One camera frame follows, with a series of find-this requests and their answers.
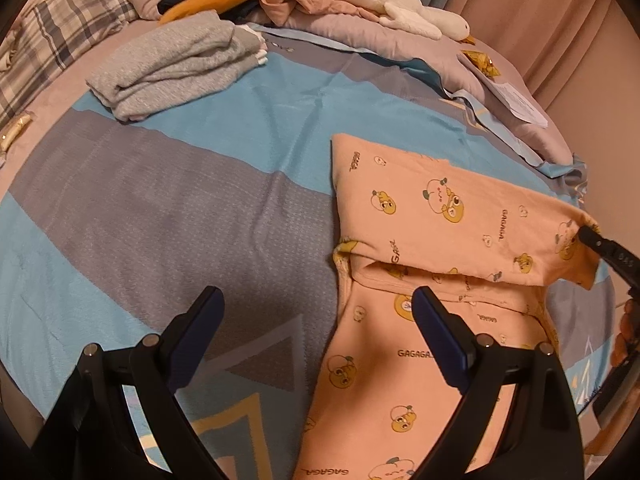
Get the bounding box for pink mattress sheet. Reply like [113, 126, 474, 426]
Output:
[0, 20, 151, 196]

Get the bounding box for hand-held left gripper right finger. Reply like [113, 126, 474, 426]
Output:
[411, 285, 586, 480]

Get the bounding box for plaid pillow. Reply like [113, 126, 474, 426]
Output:
[0, 0, 138, 126]

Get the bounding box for yellow crumpled wrapper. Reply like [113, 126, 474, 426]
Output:
[460, 49, 501, 77]

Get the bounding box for small snack packet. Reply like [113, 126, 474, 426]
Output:
[0, 112, 33, 153]

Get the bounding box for dusty pink garment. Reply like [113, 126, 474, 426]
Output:
[259, 0, 391, 26]

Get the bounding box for blue grey striped bedsheet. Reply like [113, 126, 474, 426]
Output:
[0, 22, 621, 480]

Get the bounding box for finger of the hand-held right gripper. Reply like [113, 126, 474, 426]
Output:
[577, 225, 640, 289]

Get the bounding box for white paper sheet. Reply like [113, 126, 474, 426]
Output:
[482, 80, 548, 128]

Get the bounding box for grey folded clothes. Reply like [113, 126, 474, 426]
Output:
[86, 11, 268, 122]

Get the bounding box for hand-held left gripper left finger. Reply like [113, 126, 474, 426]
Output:
[32, 286, 226, 480]

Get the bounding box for white goose plush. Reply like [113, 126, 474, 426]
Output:
[272, 0, 471, 41]

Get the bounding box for person's right hand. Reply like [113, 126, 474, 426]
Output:
[616, 299, 640, 361]

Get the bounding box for pink printed baby shirt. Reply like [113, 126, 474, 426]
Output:
[295, 132, 608, 480]

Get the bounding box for pink curtain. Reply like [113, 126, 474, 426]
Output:
[442, 0, 640, 126]

